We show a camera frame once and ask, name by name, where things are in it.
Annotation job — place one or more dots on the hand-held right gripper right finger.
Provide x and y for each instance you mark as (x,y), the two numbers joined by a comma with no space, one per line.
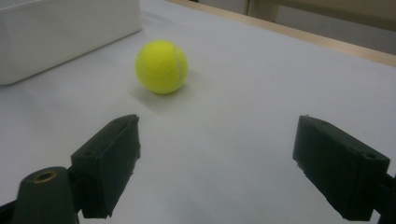
(337,168)

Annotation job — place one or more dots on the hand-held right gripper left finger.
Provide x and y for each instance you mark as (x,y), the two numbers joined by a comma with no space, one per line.
(104,168)

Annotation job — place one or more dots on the yellow tennis ball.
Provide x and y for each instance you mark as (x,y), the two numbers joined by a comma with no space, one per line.
(161,67)

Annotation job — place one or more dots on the white plastic box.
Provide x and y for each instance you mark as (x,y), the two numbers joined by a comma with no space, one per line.
(59,34)

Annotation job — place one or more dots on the beige wooden furniture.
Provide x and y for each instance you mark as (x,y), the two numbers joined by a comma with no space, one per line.
(327,9)

